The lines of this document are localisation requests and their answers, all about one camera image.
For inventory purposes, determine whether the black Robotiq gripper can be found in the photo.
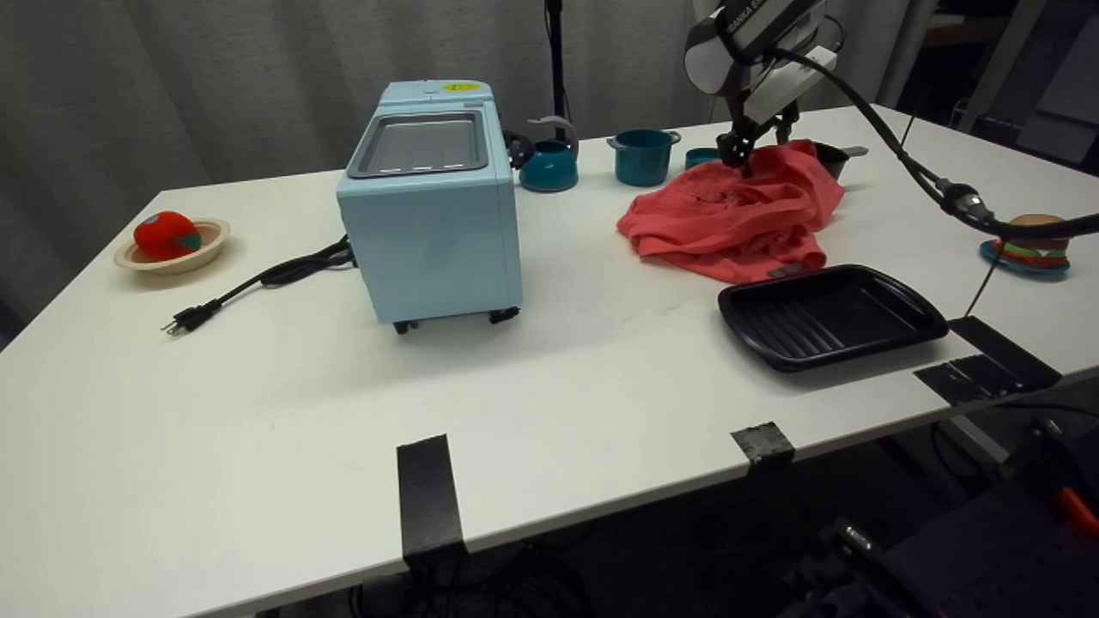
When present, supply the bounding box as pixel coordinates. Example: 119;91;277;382
717;101;802;180

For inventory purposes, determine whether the red cloth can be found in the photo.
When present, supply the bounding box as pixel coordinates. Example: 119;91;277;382
614;137;848;289

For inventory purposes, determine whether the teal toy pot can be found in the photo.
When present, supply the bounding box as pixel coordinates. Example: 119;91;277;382
606;127;683;188

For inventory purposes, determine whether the black ridged grill tray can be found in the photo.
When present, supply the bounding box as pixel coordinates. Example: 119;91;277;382
714;264;954;371

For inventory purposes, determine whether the teal toy kettle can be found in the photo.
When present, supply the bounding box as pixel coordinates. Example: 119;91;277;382
505;114;580;196

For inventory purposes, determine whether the black tripod stand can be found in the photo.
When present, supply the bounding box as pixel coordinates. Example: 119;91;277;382
543;0;572;117

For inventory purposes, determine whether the blue small plate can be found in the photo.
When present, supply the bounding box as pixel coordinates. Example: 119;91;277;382
975;235;1074;281

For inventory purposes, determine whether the small black tape piece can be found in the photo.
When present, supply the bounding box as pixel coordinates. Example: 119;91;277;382
730;419;798;466

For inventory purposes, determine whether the toy burger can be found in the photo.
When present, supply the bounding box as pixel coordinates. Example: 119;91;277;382
998;211;1078;272

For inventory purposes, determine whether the light blue toaster oven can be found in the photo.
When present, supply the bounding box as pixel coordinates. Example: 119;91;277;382
334;79;525;337

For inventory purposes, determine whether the wide black tape patch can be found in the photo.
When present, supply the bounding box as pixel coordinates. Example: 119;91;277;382
914;316;1060;404

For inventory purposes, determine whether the long black tape strip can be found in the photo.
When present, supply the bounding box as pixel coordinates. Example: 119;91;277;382
395;434;468;562

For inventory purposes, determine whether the beige shallow bowl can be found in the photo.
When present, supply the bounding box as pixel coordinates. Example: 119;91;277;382
113;218;230;279

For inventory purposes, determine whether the red toy tomato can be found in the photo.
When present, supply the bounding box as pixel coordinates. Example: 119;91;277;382
129;211;201;264

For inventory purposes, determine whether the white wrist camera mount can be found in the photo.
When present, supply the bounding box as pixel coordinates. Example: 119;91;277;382
756;45;845;114

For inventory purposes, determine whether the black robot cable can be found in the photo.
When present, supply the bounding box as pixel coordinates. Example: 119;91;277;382
782;45;1099;324

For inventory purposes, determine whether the black toaster power cord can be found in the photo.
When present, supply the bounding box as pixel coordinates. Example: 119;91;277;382
163;235;356;337

